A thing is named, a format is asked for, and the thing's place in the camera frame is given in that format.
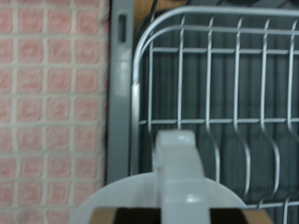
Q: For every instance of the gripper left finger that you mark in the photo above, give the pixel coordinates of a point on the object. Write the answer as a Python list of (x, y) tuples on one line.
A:
[(130, 216)]

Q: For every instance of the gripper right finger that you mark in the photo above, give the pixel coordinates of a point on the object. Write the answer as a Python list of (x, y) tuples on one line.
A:
[(239, 216)]

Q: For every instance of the white mug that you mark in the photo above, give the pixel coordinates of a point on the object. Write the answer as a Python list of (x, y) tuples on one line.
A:
[(177, 161)]

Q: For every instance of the pink checked cloth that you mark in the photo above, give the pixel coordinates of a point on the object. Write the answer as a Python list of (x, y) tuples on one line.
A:
[(53, 109)]

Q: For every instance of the grey plastic drain tray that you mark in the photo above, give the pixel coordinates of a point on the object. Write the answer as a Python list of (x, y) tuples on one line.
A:
[(193, 87)]

